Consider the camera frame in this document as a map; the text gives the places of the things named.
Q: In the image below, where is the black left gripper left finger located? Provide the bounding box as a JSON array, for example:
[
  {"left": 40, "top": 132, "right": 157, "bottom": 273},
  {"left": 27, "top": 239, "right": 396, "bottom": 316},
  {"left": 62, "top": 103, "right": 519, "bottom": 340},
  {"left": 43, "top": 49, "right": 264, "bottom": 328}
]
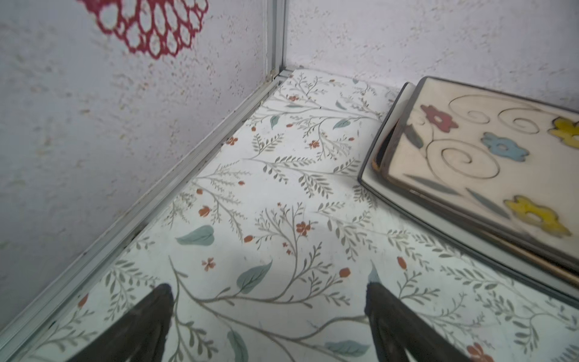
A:
[{"left": 69, "top": 284, "right": 174, "bottom": 362}]

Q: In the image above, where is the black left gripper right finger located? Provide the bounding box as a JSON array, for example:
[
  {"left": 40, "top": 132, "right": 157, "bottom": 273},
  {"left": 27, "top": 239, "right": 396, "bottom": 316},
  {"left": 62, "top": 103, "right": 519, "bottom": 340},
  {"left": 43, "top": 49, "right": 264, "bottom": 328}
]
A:
[{"left": 364, "top": 282, "right": 469, "bottom": 361}]

